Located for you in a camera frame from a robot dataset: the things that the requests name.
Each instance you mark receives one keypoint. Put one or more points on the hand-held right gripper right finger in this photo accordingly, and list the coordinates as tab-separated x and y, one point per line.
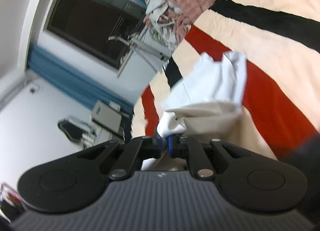
170	145

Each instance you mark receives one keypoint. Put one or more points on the red black cream striped blanket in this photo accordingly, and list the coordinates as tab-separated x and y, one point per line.
275	58

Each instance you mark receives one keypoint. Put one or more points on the pale grey crumpled garment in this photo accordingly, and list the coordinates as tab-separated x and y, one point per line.
155	3

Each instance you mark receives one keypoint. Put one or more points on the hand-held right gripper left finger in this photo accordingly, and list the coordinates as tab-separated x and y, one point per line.
160	145

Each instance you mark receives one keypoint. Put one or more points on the white t-shirt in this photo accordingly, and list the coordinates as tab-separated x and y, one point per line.
212	83

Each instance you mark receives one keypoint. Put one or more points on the dark framed window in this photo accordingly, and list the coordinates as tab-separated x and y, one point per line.
87	20

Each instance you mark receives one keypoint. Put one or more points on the grey tripod stand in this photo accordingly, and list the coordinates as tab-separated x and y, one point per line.
140	45

